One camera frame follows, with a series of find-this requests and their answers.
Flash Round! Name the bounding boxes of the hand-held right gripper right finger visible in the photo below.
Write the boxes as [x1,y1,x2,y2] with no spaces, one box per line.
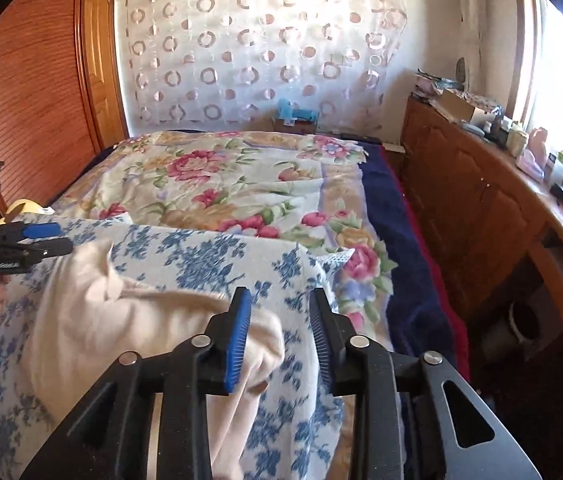
[309,287,545,480]

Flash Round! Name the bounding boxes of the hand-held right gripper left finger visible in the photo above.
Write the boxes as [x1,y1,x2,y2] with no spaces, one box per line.
[19,286,253,480]

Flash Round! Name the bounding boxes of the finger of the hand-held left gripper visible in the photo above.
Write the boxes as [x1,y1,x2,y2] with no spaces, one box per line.
[0,221,63,242]
[13,237,74,263]

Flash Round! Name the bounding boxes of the beige t-shirt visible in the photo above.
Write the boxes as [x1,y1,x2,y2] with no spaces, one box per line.
[26,240,287,480]

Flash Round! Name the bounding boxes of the blue floral bed sheet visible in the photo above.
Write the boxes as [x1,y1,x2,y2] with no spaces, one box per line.
[0,216,357,480]

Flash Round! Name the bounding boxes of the navy blanket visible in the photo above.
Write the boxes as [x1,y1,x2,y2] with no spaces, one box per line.
[361,150,457,366]

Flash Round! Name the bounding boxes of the red blanket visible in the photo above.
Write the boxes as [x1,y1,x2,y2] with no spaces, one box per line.
[386,160,472,386]

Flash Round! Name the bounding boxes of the wooden slatted wardrobe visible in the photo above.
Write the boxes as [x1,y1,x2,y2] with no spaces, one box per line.
[0,0,130,226]

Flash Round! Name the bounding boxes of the pink floral blanket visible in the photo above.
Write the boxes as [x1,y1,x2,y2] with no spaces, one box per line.
[52,130,397,341]

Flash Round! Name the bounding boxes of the round trash bin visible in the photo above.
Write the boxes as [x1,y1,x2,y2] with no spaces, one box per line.
[509,300,547,346]

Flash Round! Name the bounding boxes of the wooden sideboard cabinet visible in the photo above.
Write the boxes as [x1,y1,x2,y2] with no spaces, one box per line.
[401,95,563,321]

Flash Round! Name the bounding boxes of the brown box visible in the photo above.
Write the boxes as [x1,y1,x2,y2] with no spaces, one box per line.
[272,117,318,135]

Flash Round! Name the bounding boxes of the teal toy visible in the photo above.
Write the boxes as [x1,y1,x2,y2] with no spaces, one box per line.
[276,99,319,126]

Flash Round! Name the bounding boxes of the cardboard box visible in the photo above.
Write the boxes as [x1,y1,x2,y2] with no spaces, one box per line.
[434,89,482,123]

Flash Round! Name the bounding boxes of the pink bottle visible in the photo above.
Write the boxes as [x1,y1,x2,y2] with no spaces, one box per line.
[516,127,549,181]

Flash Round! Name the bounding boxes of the circle-patterned sheer curtain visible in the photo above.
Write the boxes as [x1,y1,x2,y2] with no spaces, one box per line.
[116,0,409,133]

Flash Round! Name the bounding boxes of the white bottle with green cap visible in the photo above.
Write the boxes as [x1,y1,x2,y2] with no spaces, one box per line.
[546,150,563,186]

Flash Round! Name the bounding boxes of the tied white window curtain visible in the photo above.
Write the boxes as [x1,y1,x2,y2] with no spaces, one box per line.
[454,0,492,86]

